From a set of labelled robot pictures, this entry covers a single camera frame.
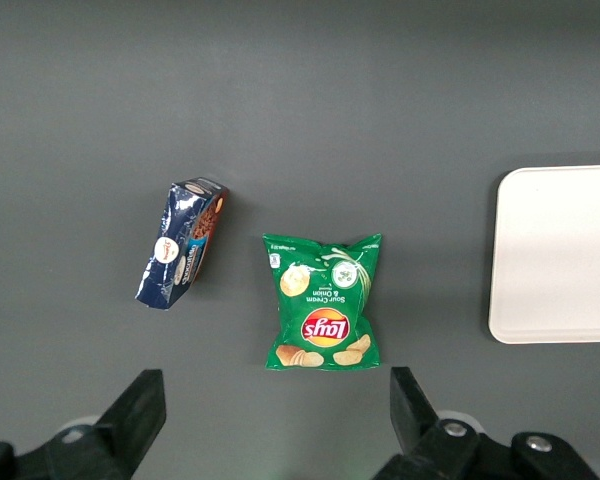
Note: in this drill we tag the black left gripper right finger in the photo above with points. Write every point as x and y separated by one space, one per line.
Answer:
420 440

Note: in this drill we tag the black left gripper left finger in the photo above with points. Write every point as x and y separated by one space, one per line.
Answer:
125 425

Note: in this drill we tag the white rectangular plastic tray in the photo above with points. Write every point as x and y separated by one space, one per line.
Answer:
555 255

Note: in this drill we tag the green Lay's chips bag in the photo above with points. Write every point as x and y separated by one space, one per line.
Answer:
325 305

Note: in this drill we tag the blue chocolate cookie box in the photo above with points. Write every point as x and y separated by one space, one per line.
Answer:
175 240

